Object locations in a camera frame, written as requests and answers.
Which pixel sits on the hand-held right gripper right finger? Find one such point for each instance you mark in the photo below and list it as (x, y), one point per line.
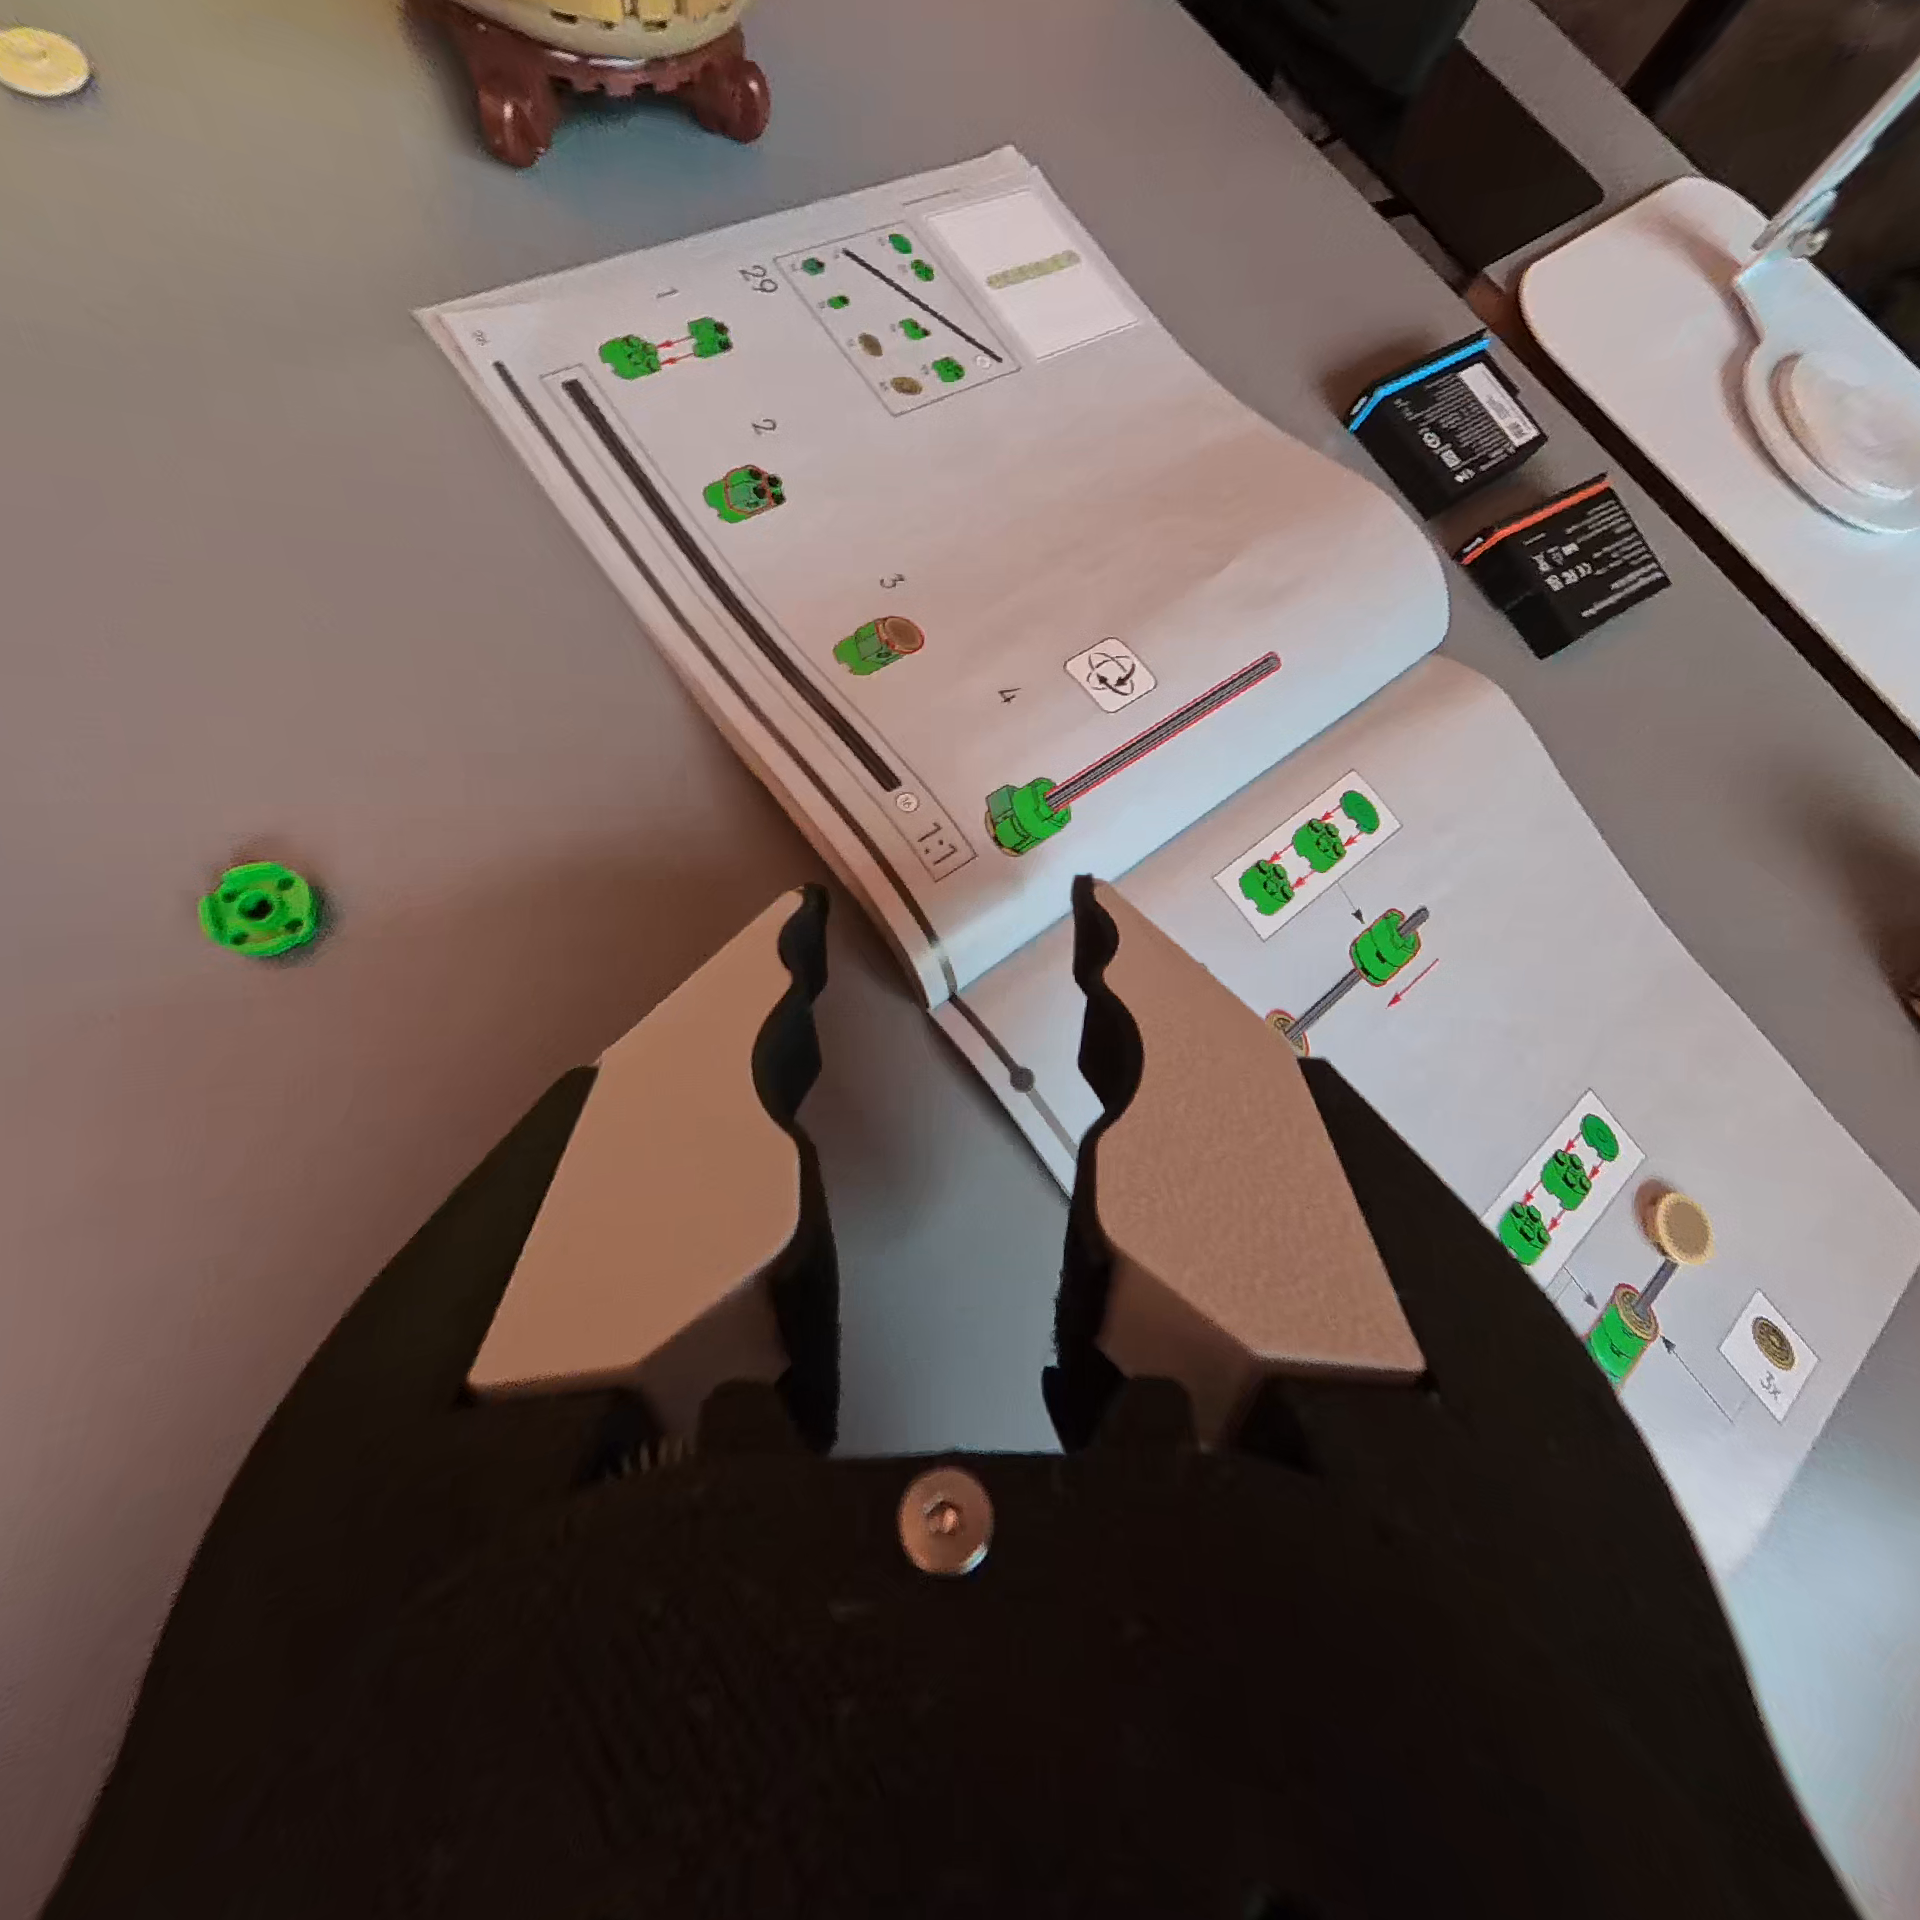
(1243, 1199)

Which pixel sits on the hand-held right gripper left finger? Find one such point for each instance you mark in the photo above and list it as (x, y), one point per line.
(662, 1199)

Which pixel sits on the grey office desk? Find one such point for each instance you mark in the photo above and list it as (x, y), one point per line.
(1561, 46)

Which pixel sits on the green round toy piece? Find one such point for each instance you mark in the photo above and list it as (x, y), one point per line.
(258, 912)

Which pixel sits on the white instruction booklet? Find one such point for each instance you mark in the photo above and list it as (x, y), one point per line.
(1124, 525)

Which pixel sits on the orange-edged black battery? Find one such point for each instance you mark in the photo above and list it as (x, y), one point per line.
(1568, 570)

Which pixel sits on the blue-edged black battery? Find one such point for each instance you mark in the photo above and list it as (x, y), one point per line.
(1447, 429)

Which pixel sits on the black rectangular case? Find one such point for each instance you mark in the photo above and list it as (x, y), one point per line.
(1499, 164)

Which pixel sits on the tan toy pot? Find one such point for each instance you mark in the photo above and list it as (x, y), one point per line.
(600, 75)

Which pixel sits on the tan round toy plate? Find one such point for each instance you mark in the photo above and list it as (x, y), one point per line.
(43, 64)

